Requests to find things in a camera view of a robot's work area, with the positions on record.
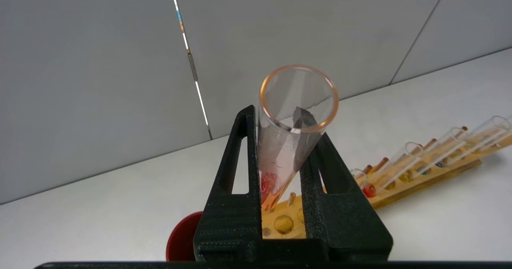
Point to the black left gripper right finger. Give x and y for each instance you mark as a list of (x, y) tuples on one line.
[(344, 229)]

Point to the yellow pigment test tube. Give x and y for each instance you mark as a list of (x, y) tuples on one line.
[(404, 177), (498, 141)]

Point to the wooden test tube rack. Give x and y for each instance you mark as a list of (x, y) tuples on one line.
[(408, 189)]

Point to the orange-red pigment test tube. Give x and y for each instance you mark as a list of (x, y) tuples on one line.
[(276, 157)]

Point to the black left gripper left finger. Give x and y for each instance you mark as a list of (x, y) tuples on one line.
[(232, 229)]

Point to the dark red cup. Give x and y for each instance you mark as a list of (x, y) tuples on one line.
[(182, 241)]

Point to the red pigment test tube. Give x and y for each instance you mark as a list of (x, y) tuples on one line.
[(368, 190)]

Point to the blue pigment test tube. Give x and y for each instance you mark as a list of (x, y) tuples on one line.
[(357, 177), (440, 164)]

